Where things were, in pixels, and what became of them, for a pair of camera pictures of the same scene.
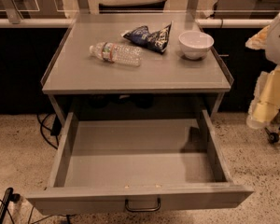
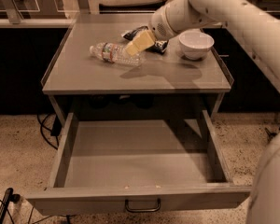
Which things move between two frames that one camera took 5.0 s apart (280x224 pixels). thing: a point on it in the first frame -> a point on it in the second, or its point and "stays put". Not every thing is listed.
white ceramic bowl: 195,44 stays put
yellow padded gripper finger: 271,95 -> 161,27
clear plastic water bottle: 111,51 stays put
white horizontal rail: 69,22 stays put
